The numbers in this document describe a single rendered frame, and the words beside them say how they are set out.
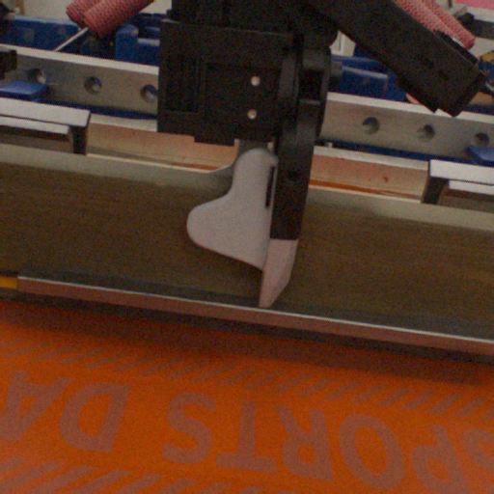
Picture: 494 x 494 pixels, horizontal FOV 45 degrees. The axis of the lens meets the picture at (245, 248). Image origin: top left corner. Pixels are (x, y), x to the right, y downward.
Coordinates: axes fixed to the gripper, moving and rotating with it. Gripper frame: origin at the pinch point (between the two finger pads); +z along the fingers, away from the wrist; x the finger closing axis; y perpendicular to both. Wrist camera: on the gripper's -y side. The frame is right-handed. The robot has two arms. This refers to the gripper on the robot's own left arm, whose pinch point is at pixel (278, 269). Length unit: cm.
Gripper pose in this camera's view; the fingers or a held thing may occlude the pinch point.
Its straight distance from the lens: 36.0
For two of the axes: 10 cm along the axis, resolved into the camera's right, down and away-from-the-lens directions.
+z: -1.0, 9.0, 4.2
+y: -9.9, -1.0, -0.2
